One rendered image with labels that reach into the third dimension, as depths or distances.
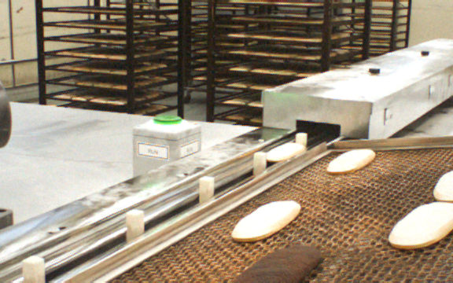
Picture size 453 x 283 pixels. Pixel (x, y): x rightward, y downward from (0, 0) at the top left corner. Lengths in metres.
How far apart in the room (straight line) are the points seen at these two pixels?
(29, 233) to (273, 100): 0.55
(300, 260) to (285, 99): 0.68
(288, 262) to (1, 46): 6.34
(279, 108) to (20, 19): 5.85
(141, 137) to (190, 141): 0.07
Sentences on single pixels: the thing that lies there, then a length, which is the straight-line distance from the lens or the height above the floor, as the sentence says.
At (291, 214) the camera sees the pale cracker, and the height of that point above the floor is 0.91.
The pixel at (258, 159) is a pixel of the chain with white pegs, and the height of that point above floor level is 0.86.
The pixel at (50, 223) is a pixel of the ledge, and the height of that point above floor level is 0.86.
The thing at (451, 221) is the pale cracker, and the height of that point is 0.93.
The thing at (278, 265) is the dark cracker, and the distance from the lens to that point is 0.45.
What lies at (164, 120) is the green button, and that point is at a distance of 0.96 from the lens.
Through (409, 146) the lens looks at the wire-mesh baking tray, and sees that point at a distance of 0.85.
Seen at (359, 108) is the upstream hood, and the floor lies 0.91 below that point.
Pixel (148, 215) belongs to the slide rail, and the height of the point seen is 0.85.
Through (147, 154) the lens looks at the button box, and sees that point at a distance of 0.96.
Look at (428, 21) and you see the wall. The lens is 7.76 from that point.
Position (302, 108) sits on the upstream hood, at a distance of 1.11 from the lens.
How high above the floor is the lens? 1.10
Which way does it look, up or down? 13 degrees down
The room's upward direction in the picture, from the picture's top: 1 degrees clockwise
